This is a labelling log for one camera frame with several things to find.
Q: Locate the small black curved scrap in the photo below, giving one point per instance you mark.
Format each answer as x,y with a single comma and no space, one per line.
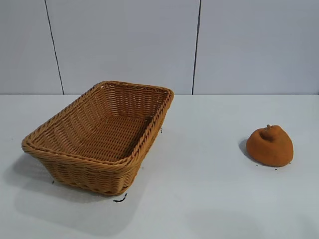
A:
121,199

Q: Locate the brown woven wicker basket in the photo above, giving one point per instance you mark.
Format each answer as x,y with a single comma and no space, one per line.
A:
87,174

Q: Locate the orange fruit with stem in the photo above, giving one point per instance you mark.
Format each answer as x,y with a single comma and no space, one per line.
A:
271,152

